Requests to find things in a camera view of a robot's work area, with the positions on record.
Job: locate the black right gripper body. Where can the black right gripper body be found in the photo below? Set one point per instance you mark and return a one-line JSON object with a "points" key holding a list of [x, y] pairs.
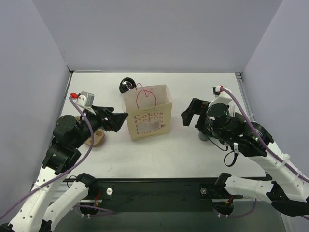
{"points": [[200, 116]]}

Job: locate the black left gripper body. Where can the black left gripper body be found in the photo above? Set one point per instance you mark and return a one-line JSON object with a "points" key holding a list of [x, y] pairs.
{"points": [[105, 118]]}

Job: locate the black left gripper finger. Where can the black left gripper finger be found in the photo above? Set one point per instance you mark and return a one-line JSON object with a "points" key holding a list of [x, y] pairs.
{"points": [[102, 111], [115, 121]]}

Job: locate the pink cream paper bag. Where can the pink cream paper bag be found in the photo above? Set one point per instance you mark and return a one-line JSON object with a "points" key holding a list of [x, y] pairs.
{"points": [[149, 111]]}

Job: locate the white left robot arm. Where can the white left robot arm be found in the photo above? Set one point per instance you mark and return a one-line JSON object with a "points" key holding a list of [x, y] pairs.
{"points": [[39, 213]]}

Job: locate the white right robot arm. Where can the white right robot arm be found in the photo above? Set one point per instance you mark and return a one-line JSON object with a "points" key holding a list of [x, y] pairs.
{"points": [[287, 190]]}

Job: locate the brown cardboard cup carrier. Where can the brown cardboard cup carrier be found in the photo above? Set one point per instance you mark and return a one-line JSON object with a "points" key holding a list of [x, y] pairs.
{"points": [[99, 134]]}

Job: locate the white plastic spoon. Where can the white plastic spoon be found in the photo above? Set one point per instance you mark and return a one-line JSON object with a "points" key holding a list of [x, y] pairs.
{"points": [[251, 117]]}

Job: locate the stack of black cup lids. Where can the stack of black cup lids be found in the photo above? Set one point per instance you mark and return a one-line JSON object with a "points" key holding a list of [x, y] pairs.
{"points": [[126, 84]]}

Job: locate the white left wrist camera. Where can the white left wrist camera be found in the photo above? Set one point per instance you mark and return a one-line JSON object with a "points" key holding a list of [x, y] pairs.
{"points": [[84, 100]]}

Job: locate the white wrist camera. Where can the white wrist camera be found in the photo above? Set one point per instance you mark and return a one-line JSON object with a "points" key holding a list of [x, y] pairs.
{"points": [[220, 96], [84, 100]]}

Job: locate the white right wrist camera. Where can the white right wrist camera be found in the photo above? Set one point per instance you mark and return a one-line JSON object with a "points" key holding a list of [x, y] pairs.
{"points": [[220, 96]]}

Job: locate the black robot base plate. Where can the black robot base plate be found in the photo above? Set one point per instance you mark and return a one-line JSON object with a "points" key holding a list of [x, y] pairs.
{"points": [[152, 195]]}

